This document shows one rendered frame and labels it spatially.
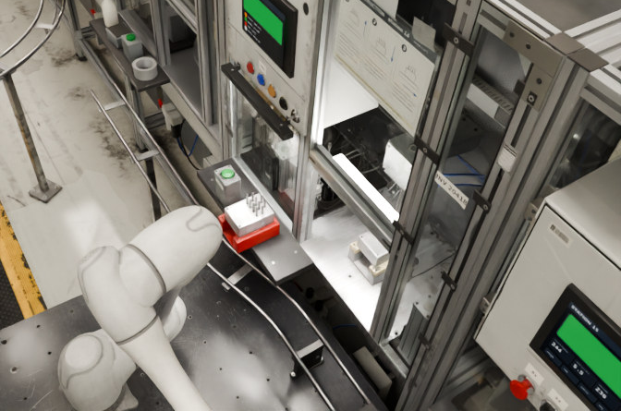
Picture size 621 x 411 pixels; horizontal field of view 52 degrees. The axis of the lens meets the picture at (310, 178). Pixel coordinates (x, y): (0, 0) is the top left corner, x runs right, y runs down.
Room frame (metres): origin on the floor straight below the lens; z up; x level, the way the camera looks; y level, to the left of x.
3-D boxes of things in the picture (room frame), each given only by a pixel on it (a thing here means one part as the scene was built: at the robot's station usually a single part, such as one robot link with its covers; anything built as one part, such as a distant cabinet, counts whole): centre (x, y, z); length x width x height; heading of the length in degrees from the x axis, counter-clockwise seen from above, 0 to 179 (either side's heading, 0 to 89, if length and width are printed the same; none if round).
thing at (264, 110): (1.42, 0.18, 1.37); 0.36 x 0.04 x 0.04; 38
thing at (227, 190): (1.42, 0.26, 0.97); 0.08 x 0.08 x 0.12; 38
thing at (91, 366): (0.79, 0.55, 0.85); 0.18 x 0.16 x 0.22; 143
